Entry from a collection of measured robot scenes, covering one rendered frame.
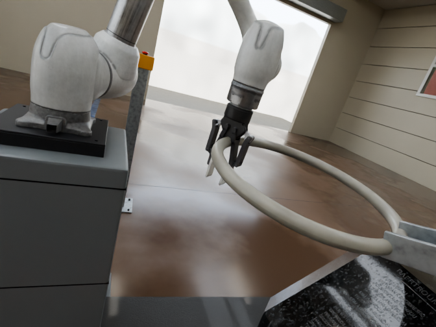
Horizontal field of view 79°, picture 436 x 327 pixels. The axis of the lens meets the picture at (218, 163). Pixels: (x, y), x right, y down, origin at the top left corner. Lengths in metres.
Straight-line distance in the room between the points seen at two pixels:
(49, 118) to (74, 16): 6.01
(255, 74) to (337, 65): 8.36
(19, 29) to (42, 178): 6.28
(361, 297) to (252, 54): 0.61
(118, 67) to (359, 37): 8.76
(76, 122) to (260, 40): 0.55
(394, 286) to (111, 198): 0.72
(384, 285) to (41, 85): 0.96
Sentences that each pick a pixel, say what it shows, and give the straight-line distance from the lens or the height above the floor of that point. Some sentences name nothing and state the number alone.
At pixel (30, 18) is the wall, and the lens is 6.94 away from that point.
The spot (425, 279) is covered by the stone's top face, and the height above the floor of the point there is 0.82.
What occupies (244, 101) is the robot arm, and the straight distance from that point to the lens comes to 0.70.
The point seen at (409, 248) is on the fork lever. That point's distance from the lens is 0.59.
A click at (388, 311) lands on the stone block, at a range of 0.73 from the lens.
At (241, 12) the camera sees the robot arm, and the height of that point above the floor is 1.28.
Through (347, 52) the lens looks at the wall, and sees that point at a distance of 9.20.
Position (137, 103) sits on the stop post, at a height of 0.78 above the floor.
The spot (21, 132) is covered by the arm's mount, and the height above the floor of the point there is 0.84.
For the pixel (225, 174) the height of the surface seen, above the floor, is 0.92.
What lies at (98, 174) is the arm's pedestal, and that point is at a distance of 0.77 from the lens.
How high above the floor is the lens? 1.11
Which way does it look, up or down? 18 degrees down
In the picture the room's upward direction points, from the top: 17 degrees clockwise
